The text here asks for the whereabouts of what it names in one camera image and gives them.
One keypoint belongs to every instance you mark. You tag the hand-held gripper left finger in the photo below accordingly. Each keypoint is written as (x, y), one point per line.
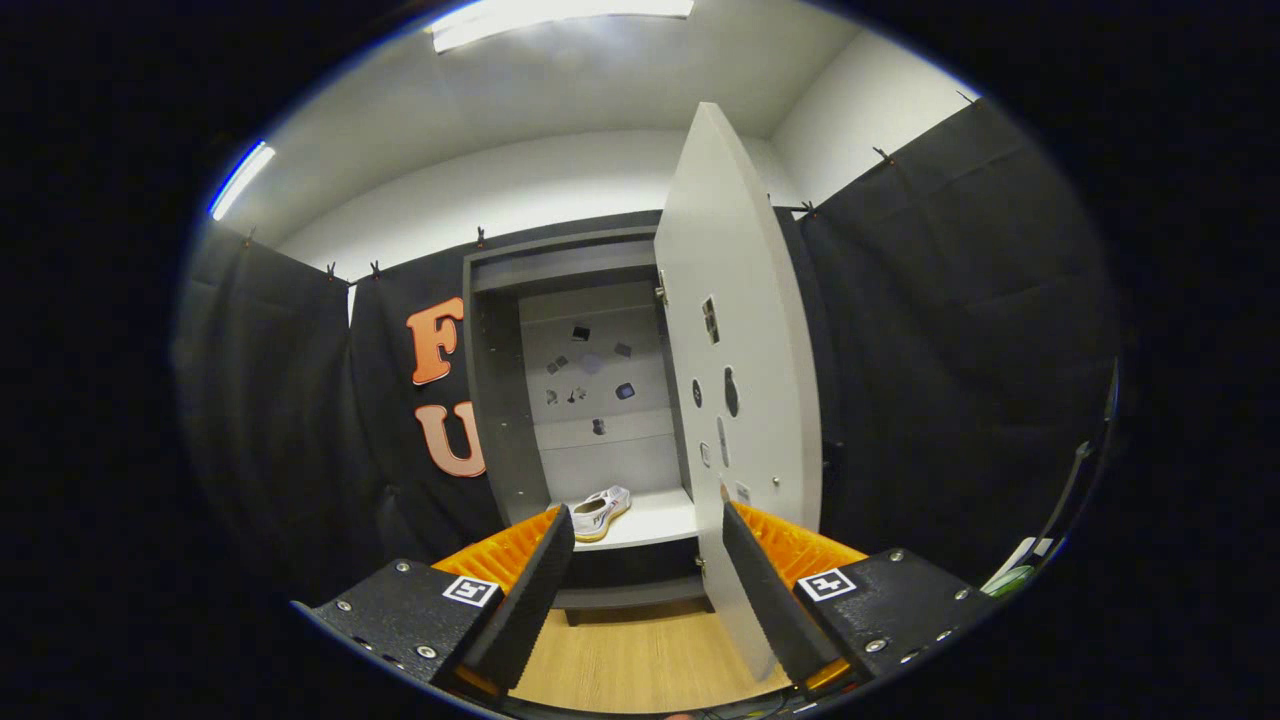
(527, 600)

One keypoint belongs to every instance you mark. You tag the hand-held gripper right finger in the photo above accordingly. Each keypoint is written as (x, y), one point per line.
(770, 600)

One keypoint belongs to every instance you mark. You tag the white shoe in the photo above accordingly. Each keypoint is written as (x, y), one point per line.
(598, 515)

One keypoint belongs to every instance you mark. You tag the dark grey shoe cabinet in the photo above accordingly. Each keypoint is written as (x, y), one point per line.
(500, 420)

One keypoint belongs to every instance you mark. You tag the beige shoe cabinet door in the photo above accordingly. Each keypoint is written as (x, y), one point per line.
(740, 300)

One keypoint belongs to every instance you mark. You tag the white cabinet shelf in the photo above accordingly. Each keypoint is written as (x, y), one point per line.
(660, 520)

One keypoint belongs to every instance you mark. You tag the white object with green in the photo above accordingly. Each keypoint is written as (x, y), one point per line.
(1015, 570)

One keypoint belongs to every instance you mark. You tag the black backdrop cloth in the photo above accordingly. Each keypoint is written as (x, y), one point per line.
(280, 400)

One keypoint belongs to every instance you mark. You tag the small ceiling light panel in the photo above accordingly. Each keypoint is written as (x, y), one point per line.
(242, 180)

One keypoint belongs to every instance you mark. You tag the large ceiling light panel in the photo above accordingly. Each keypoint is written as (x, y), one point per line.
(560, 15)

